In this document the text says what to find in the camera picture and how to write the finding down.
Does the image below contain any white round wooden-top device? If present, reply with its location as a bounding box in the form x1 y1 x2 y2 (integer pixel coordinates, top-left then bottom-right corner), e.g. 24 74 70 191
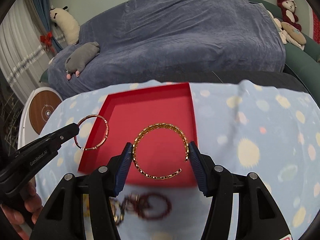
17 87 62 148

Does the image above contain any red jewelry tray box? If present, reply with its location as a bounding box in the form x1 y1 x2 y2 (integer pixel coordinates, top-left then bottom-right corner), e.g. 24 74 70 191
78 83 197 188

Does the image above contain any dark red bead bracelet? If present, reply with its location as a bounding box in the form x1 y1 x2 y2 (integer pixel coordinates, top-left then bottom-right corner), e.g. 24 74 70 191
135 192 173 221

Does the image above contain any gold watch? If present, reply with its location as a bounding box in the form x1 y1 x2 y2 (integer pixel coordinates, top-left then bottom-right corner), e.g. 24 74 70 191
109 192 139 226

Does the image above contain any blue curtain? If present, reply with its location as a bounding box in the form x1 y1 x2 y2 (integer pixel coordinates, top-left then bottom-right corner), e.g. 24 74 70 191
28 0 63 54

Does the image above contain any grey plush toy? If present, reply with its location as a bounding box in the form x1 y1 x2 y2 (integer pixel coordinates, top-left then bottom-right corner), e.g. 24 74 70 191
65 42 100 80

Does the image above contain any person's left hand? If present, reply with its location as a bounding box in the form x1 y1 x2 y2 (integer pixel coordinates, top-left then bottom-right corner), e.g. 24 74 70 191
0 181 43 240

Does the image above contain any gold chain bangle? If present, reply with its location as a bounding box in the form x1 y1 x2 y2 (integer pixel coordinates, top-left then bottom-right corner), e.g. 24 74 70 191
132 122 190 180

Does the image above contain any rose gold thin bangle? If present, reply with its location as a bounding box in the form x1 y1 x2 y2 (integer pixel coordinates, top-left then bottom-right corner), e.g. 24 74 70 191
73 114 110 152

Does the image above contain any red monkey plush toy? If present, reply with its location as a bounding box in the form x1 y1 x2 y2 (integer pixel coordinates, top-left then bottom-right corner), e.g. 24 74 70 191
277 0 302 31

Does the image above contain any red bow curtain tie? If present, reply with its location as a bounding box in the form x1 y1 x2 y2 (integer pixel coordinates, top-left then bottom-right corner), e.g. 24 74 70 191
40 31 55 54

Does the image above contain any white sheer curtain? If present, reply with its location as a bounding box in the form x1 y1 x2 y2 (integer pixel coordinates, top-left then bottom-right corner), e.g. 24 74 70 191
1 0 52 104

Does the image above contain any green sofa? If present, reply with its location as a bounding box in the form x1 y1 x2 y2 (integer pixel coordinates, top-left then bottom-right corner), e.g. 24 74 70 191
246 0 320 87

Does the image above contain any beige cookie plush cushion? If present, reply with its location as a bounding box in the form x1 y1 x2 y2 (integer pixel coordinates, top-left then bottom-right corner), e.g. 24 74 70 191
281 22 306 45

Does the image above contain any blue grey bed blanket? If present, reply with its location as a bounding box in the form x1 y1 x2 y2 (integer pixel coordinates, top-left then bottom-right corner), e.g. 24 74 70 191
48 0 286 99

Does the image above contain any white alpaca plush toy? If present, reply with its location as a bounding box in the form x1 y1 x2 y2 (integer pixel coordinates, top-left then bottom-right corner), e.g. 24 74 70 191
49 6 80 45

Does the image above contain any light blue patterned cloth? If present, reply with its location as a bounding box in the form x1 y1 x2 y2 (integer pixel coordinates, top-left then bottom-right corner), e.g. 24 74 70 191
35 80 319 239

